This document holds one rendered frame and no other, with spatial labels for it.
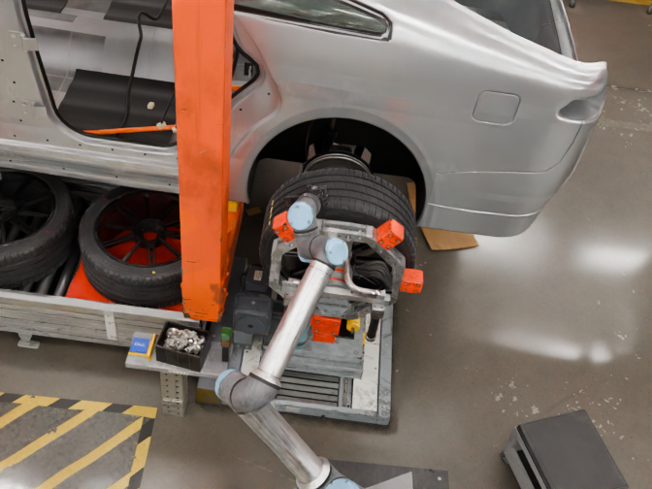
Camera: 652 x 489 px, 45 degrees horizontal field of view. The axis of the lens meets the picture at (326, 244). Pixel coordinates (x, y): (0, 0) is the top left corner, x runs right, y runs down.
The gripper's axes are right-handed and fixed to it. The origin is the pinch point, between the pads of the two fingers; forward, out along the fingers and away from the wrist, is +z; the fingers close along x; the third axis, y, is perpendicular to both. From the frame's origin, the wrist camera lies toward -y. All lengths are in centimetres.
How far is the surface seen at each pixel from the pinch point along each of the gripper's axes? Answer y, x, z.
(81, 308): -119, -39, 4
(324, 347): -22, -85, 37
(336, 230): 7.6, -14.5, -9.8
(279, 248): -17.0, -19.4, -8.1
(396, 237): 29.8, -21.2, -7.1
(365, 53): 28, 48, 9
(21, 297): -145, -29, 0
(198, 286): -55, -31, -10
